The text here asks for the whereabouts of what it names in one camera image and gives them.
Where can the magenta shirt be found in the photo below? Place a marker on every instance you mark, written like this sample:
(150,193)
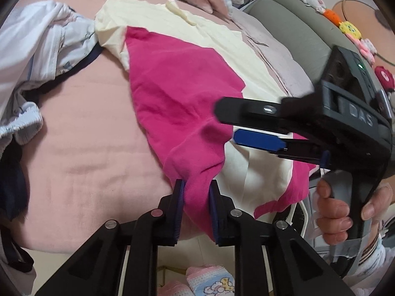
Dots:
(172,92)

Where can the magenta plush toy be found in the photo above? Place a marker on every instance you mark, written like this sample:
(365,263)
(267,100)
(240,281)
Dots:
(385,78)

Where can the white rabbit plush toy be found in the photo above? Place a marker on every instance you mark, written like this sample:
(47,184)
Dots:
(310,1)

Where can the person's right forearm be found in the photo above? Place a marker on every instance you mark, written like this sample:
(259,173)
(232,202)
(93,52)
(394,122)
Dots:
(373,252)

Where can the yellow plush toy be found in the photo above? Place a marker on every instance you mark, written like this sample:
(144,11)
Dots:
(350,30)

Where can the grey padded headboard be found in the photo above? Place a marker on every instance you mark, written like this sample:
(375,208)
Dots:
(293,15)

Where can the navy garment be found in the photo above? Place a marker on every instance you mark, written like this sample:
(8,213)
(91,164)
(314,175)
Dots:
(14,185)

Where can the pink plush toy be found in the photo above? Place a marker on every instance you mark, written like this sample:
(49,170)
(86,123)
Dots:
(367,50)

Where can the person's right hand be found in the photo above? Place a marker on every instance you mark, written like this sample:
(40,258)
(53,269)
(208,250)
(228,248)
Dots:
(333,212)

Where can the orange carrot plush toy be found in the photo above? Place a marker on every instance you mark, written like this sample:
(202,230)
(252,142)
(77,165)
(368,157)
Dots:
(331,17)

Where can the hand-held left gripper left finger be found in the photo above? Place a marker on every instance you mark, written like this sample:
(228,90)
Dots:
(179,215)

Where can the cream shirt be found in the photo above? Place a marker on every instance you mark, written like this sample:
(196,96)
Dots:
(216,37)

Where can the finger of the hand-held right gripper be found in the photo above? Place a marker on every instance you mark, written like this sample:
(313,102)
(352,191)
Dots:
(256,138)
(247,111)

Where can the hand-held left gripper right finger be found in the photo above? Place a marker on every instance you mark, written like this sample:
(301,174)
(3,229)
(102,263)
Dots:
(214,219)

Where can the bed with pink sheet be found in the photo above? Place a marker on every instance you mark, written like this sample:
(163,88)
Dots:
(92,145)

